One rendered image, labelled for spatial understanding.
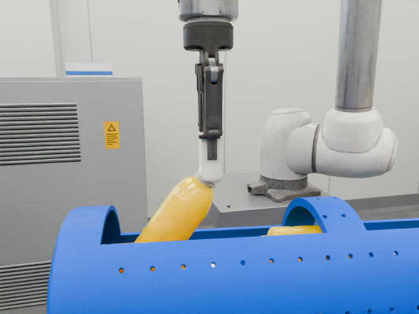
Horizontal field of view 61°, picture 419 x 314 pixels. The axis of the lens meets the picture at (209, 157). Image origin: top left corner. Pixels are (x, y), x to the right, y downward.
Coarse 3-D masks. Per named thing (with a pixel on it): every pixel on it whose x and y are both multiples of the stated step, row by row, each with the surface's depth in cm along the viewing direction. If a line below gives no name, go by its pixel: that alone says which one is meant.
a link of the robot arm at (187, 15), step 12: (180, 0) 50; (192, 0) 48; (204, 0) 48; (216, 0) 48; (228, 0) 49; (180, 12) 50; (192, 12) 49; (204, 12) 48; (216, 12) 49; (228, 12) 49
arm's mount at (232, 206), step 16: (224, 176) 135; (240, 176) 135; (256, 176) 136; (224, 192) 117; (240, 192) 117; (224, 208) 103; (240, 208) 103; (256, 208) 103; (272, 208) 104; (224, 224) 101; (240, 224) 102; (256, 224) 104; (272, 224) 105
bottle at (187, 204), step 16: (192, 176) 58; (176, 192) 56; (192, 192) 55; (208, 192) 56; (160, 208) 57; (176, 208) 55; (192, 208) 55; (208, 208) 57; (160, 224) 56; (176, 224) 55; (192, 224) 56; (144, 240) 57; (160, 240) 56
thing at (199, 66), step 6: (198, 66) 52; (198, 72) 52; (198, 78) 53; (198, 84) 53; (204, 90) 52; (204, 96) 52; (204, 102) 52; (204, 108) 52; (204, 114) 52; (204, 120) 52; (204, 126) 52; (204, 138) 53
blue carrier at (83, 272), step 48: (96, 240) 51; (192, 240) 52; (240, 240) 53; (288, 240) 53; (336, 240) 54; (384, 240) 55; (48, 288) 47; (96, 288) 48; (144, 288) 48; (192, 288) 49; (240, 288) 49; (288, 288) 50; (336, 288) 51; (384, 288) 52
